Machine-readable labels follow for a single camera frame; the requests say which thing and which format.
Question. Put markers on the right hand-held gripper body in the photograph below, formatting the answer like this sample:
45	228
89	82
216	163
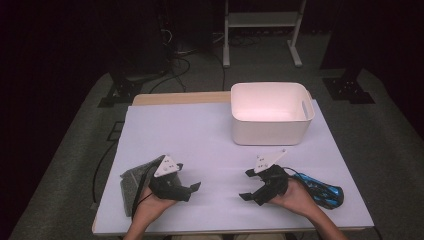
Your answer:
271	186

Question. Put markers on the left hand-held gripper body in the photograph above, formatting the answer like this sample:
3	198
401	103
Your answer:
166	186

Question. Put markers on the grey fuzzy sock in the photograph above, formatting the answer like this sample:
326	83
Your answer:
128	186

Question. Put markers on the blue toy car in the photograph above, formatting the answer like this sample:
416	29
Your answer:
325	195

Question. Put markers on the person's left hand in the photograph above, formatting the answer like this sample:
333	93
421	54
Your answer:
150	206

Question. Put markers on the person's right hand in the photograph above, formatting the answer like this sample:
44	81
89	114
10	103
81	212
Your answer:
296	200

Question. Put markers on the white table mat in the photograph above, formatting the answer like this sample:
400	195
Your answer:
200	133

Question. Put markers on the white plastic bin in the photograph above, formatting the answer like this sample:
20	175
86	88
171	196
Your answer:
266	131

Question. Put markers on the light wooden table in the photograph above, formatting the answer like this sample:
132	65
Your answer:
173	98

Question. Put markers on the black stand base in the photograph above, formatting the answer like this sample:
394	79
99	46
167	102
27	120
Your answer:
348	90
123	90

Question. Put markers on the black floor socket frame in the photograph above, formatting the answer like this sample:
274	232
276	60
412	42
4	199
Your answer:
108	136

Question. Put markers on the white metal stand frame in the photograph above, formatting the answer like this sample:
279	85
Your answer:
261	19

